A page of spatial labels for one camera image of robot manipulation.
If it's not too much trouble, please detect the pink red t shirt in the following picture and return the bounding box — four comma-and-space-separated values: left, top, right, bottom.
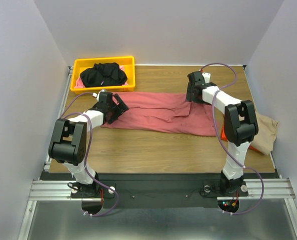
102, 92, 216, 137

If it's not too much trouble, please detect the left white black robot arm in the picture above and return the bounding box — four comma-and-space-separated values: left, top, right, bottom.
48, 90, 129, 198

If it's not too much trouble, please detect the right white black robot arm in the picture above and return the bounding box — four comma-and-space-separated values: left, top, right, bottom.
186, 71, 259, 195

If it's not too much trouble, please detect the black t shirt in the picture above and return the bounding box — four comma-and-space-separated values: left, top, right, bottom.
79, 62, 128, 88

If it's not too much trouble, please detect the light pink t shirt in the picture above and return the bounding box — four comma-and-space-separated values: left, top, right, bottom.
74, 65, 129, 89

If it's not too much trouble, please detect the yellow plastic bin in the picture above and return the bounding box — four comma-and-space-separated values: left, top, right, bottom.
70, 56, 136, 94

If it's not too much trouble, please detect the folded orange t shirt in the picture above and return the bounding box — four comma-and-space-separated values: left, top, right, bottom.
220, 125, 260, 153

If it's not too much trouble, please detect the folded beige t shirt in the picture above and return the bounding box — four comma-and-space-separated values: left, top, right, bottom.
250, 111, 279, 155

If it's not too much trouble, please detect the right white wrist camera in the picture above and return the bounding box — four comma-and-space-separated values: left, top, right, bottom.
202, 72, 211, 84

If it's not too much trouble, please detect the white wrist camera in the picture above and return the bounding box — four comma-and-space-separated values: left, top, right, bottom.
202, 72, 211, 84
92, 89, 107, 100

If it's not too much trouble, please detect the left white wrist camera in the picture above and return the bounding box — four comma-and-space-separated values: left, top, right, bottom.
92, 89, 107, 100

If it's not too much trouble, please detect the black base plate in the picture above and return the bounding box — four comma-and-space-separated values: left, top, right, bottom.
41, 172, 248, 213

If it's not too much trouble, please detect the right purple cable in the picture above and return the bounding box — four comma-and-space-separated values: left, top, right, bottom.
200, 62, 264, 216

